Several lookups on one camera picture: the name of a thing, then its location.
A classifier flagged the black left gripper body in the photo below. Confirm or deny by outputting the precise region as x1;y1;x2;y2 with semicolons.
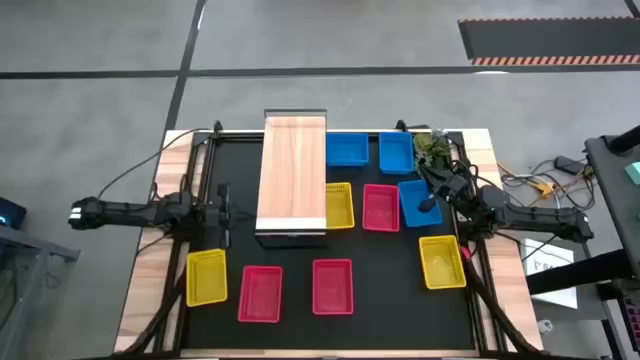
205;182;234;250

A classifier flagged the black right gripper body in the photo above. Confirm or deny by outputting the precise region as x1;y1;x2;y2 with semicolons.
417;172;471;214

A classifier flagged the blue slotted plastic basket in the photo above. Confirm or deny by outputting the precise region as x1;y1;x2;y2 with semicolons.
397;179;444;229
325;132;371;168
378;131;416;176

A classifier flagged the red slotted plastic basket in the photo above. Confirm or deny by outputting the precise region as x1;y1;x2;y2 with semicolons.
237;265;284;324
311;258;355;317
361;183;402;233

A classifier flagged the yellow slotted plastic basket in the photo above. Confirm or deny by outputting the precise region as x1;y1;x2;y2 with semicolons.
185;248;229;308
325;181;356;231
418;234;468;291

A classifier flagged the green artificial succulent plant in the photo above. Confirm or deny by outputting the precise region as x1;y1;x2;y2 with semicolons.
412;130;453;176

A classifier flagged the black power adapter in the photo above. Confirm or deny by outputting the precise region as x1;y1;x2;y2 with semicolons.
553;155;587;176

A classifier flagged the black table mat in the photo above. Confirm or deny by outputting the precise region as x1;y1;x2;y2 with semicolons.
179;134;476;351

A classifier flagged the black equipment stand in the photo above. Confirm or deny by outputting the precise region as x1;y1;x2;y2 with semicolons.
524;248;640;360

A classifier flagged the white cardboard box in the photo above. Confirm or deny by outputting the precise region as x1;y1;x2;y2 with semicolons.
519;238;579;310

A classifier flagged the black cart top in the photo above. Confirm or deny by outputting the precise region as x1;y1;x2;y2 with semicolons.
583;134;640;281

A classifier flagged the black floor mat striped edge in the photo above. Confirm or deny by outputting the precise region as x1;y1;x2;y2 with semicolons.
458;17;640;67

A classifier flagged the black pole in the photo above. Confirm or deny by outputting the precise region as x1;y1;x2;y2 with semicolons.
606;124;640;155

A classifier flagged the gray metal desk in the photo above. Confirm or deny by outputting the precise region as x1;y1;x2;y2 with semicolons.
0;223;81;346

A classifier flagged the black device with blue light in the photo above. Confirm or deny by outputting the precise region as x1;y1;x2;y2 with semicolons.
0;196;28;230

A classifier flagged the slotted storage crate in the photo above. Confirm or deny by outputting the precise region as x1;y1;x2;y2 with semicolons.
622;292;640;341

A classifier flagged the wooden shelf with black frame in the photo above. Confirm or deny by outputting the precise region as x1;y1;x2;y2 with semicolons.
254;108;329;250

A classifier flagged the yellow extension cable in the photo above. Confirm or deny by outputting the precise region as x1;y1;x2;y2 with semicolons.
496;160;596;199

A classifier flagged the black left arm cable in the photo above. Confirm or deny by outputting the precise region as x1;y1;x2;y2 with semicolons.
97;127;217;201

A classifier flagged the black aluminium table frame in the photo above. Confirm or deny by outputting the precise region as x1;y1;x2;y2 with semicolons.
112;119;546;360

